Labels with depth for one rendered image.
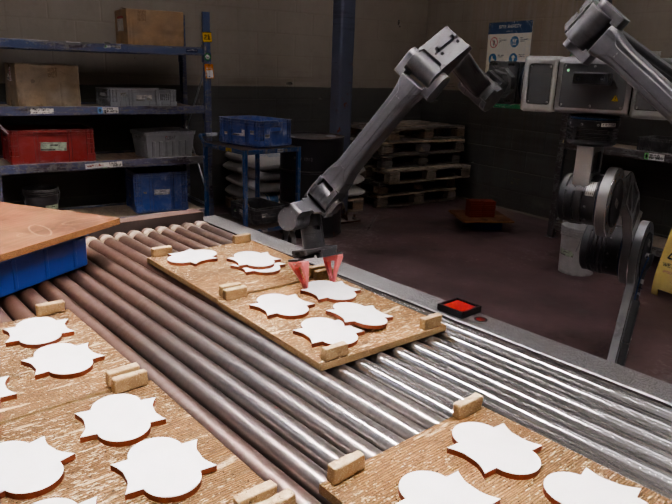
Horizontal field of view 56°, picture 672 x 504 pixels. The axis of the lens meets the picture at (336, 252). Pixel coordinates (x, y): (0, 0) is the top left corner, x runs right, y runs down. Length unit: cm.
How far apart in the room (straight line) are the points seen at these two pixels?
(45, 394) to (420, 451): 63
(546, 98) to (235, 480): 140
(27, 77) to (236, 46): 220
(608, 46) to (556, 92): 55
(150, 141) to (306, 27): 236
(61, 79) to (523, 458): 521
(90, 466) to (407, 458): 45
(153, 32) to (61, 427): 503
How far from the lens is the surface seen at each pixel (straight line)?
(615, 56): 138
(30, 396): 119
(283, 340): 132
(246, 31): 696
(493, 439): 102
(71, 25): 639
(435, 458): 98
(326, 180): 154
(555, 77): 193
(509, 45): 738
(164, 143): 597
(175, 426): 105
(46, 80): 574
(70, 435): 106
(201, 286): 163
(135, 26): 586
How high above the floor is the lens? 148
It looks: 16 degrees down
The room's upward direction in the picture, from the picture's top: 2 degrees clockwise
